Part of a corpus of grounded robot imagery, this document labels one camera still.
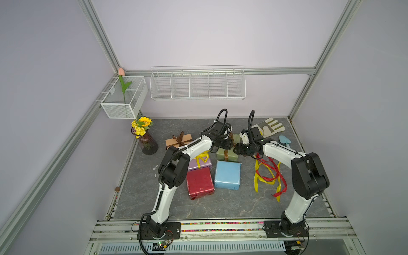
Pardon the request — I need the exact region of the green gift box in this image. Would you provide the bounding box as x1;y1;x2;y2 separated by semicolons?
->
216;134;241;162

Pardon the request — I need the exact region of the yellow ribbon of red box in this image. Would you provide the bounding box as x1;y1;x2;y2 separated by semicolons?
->
254;160;283;203

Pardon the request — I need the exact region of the blue gift box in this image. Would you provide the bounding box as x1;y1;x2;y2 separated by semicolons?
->
214;161;242;190

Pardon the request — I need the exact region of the red gift box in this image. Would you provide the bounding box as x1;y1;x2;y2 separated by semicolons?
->
186;167;215;200

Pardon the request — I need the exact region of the brown ribbon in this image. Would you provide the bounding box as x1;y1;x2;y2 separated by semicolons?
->
224;141;235;162
172;131;190;147

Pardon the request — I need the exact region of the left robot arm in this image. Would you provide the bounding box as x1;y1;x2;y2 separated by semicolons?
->
146;121;233;235

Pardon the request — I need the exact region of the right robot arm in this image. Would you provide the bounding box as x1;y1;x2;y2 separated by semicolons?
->
234;127;329;231

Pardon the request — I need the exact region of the orange gift box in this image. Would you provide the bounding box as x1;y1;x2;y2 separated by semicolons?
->
165;131;193;149

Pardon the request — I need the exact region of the brown ribbon on orange box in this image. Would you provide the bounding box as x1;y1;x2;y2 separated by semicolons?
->
172;131;190;147

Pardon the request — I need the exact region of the purple gift box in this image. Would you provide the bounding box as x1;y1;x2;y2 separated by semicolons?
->
188;150;213;171

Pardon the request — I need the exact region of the white gardening glove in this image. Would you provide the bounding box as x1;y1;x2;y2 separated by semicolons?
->
252;118;286;138

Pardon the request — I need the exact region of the light blue garden trowel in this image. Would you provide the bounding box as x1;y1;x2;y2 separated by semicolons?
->
279;136;291;149

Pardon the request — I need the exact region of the dark glass vase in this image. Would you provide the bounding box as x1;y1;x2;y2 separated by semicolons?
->
131;127;158;155

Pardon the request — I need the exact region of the yellow sunflower bouquet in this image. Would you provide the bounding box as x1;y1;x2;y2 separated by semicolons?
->
131;116;153;139

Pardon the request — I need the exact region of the small white mesh basket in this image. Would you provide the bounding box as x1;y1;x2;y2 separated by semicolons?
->
101;76;148;120

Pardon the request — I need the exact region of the artificial pink tulip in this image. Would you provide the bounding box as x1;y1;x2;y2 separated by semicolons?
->
118;67;132;104

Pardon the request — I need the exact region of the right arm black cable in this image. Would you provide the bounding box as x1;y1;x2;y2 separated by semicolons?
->
247;109;323;205

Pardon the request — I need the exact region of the long white wire basket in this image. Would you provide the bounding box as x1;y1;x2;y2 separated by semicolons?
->
150;65;246;101

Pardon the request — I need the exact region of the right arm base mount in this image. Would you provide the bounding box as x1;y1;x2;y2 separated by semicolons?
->
262;219;309;238

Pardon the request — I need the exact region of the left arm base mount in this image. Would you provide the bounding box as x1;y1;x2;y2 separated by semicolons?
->
138;220;181;240

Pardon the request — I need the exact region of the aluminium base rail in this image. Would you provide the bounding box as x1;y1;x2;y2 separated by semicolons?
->
85;218;365;255

